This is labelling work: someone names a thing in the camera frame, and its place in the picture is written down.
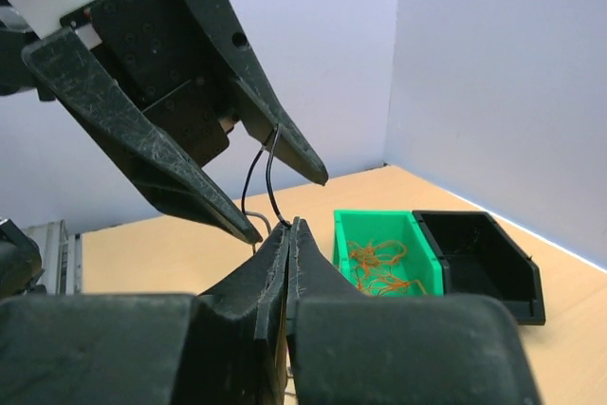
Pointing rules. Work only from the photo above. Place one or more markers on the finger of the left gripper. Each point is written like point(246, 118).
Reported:
point(256, 102)
point(151, 160)

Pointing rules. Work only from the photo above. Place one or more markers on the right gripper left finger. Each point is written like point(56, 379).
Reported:
point(224, 346)

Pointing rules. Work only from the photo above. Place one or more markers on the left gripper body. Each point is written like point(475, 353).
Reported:
point(158, 55)

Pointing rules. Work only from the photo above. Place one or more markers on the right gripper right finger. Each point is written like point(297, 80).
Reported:
point(349, 348)

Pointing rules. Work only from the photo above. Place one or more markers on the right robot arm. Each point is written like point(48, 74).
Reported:
point(285, 315)

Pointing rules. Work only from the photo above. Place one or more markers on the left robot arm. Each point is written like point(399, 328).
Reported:
point(14, 44)

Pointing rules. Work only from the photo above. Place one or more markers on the green plastic bin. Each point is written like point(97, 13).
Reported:
point(385, 253)

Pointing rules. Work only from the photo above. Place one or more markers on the black plastic bin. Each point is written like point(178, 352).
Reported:
point(478, 257)

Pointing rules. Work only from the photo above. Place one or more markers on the aluminium mounting rail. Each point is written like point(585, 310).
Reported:
point(62, 257)

